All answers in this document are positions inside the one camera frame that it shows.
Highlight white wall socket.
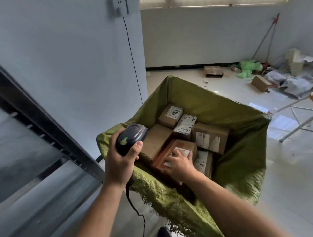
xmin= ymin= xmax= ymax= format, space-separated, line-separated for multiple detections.
xmin=109 ymin=0 xmax=130 ymax=17

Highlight black metal shelf rail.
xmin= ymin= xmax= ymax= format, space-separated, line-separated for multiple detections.
xmin=0 ymin=65 xmax=106 ymax=183

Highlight person's right forearm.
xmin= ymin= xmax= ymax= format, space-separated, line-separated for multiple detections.
xmin=181 ymin=170 xmax=291 ymax=237

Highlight pile of grey mailer bags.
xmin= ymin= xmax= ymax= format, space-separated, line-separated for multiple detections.
xmin=265 ymin=55 xmax=313 ymax=99

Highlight white paper sheet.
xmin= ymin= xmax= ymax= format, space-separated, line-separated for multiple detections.
xmin=248 ymin=103 xmax=269 ymax=114

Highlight large brown taped box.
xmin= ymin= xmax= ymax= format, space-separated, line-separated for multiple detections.
xmin=191 ymin=123 xmax=230 ymax=155

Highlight black scanner cable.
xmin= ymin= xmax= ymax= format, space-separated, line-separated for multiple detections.
xmin=125 ymin=179 xmax=147 ymax=237

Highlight closed brown cardboard box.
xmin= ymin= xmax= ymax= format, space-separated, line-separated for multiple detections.
xmin=251 ymin=75 xmax=274 ymax=93

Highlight person's right hand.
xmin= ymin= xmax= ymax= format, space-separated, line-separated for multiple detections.
xmin=163 ymin=149 xmax=204 ymax=183

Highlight person's left forearm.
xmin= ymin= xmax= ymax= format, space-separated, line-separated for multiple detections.
xmin=75 ymin=182 xmax=129 ymax=237

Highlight broom stick with red tip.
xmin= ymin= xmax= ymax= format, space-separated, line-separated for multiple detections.
xmin=252 ymin=13 xmax=280 ymax=64

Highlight white labelled parcel box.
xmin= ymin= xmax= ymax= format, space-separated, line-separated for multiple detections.
xmin=173 ymin=114 xmax=198 ymax=141

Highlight green plastic bags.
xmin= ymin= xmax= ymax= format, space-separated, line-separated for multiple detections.
xmin=235 ymin=59 xmax=263 ymax=79

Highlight white folding table frame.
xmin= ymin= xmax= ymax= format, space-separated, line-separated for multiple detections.
xmin=268 ymin=92 xmax=313 ymax=143

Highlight person's dark shoe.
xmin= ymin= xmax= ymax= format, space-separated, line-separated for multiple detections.
xmin=157 ymin=226 xmax=173 ymax=237

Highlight reddish brown cardboard box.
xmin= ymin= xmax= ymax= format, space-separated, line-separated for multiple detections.
xmin=152 ymin=139 xmax=198 ymax=186

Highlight small box with scribbled label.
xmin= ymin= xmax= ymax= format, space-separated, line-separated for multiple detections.
xmin=158 ymin=103 xmax=184 ymax=129

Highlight brown box with white label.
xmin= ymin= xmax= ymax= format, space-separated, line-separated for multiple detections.
xmin=194 ymin=150 xmax=214 ymax=179

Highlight open cardboard box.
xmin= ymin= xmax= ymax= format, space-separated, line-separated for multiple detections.
xmin=203 ymin=65 xmax=224 ymax=78

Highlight plain brown cardboard box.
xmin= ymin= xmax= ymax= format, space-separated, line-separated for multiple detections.
xmin=140 ymin=123 xmax=173 ymax=159

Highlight thin black wall cable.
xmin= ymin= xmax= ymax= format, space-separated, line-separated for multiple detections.
xmin=122 ymin=17 xmax=144 ymax=105

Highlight beige paper bag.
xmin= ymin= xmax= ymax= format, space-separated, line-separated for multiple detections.
xmin=285 ymin=48 xmax=305 ymax=77

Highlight person's left hand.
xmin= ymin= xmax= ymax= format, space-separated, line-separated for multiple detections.
xmin=105 ymin=129 xmax=144 ymax=189

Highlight green cloth-lined bin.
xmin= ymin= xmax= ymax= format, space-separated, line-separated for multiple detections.
xmin=96 ymin=76 xmax=272 ymax=237

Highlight dark blue barcode scanner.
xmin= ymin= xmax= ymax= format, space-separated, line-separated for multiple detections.
xmin=115 ymin=124 xmax=149 ymax=157

